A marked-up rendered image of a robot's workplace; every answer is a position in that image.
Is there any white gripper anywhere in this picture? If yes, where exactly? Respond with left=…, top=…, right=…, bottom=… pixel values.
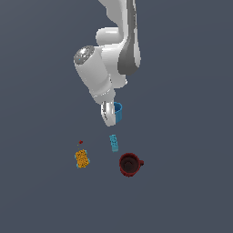
left=100, top=99, right=117, bottom=127

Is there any blue cup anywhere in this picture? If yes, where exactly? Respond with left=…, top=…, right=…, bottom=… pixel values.
left=113, top=102, right=124, bottom=124

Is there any teal rectangular block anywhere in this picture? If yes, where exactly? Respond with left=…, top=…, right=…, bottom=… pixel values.
left=108, top=134, right=120, bottom=153

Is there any orange yellow toy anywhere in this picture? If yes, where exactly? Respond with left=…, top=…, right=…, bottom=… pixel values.
left=74, top=148, right=91, bottom=169

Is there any dark red mug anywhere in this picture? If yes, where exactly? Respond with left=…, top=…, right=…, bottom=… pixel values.
left=118, top=152, right=146, bottom=177

